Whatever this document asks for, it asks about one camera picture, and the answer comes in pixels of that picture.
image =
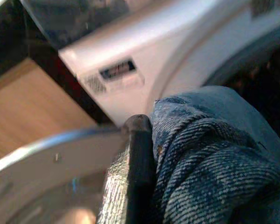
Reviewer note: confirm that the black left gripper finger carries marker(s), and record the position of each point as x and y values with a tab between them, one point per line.
135	175

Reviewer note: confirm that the blue denim jeans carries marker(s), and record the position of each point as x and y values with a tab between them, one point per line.
212	163

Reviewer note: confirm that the white front load washing machine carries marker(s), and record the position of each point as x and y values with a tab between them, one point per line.
154	46

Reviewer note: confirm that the grey glass washer door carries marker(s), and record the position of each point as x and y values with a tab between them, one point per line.
49	149

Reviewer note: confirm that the barcode label sticker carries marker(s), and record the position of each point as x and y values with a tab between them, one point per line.
117	70

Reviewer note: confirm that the brown wooden cabinet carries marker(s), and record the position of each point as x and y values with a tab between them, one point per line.
25	105

